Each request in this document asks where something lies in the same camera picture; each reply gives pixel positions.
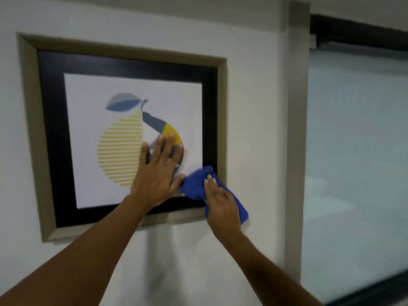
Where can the person's left forearm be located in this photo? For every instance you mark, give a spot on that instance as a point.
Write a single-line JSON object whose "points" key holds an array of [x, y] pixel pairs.
{"points": [[83, 258]]}

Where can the person's left little finger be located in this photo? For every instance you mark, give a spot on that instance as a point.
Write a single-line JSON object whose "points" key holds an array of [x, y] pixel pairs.
{"points": [[144, 154]]}

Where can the person's left hand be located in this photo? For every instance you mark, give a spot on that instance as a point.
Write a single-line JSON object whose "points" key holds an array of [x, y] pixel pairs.
{"points": [[156, 183]]}

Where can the person's right thumb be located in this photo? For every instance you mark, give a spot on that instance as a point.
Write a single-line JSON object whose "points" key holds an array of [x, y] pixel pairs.
{"points": [[209, 187]]}

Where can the person's right hand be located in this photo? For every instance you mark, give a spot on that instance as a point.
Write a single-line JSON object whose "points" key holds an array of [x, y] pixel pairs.
{"points": [[223, 210]]}

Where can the person's left thumb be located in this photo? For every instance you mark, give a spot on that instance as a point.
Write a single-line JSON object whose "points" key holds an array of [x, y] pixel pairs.
{"points": [[180, 184]]}

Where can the person's right forearm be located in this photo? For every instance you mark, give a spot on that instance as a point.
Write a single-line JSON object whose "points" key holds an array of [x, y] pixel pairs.
{"points": [[264, 270]]}

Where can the blue cleaning cloth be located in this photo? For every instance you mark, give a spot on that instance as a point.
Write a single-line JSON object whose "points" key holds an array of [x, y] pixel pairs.
{"points": [[196, 184]]}

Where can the person's left middle finger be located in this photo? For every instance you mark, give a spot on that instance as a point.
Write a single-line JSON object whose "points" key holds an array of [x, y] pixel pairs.
{"points": [[169, 149]]}

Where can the framed fruit art picture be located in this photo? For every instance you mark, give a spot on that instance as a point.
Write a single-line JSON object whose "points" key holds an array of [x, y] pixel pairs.
{"points": [[95, 140]]}

